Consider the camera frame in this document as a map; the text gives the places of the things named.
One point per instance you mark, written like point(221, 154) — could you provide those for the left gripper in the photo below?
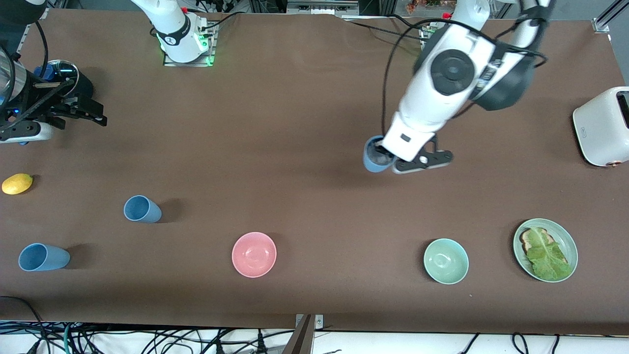
point(382, 151)

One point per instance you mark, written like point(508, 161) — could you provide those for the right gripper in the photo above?
point(33, 97)

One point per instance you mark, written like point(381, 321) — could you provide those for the blue cup with paper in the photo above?
point(374, 167)

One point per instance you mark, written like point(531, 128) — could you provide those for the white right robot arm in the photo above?
point(172, 29)

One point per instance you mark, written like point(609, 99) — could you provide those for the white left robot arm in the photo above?
point(442, 98)

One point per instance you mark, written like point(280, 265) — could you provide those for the crumpled white paper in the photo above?
point(373, 156)

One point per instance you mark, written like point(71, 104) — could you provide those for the yellow lemon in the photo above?
point(17, 184)

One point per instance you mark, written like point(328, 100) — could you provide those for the mint green bowl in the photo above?
point(445, 261)

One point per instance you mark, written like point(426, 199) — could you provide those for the brown table cover sheet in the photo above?
point(245, 123)

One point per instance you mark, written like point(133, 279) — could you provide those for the orange brown object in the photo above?
point(425, 5)

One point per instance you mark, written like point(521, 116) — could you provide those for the grey metal box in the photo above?
point(322, 6)

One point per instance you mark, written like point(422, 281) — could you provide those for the toast slice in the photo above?
point(527, 240)

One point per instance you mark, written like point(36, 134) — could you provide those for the pink bowl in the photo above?
point(254, 254)

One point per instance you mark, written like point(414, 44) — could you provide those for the green lettuce leaf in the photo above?
point(548, 258)

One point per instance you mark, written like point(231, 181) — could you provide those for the green plate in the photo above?
point(566, 241)

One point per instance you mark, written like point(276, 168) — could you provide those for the dark metal bar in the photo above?
point(300, 339)

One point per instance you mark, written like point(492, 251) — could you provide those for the white toaster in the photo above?
point(599, 128)

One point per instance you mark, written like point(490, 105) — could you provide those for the aluminium frame profile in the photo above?
point(603, 22)
point(23, 42)

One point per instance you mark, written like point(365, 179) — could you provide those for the small metal edge bracket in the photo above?
point(318, 322)

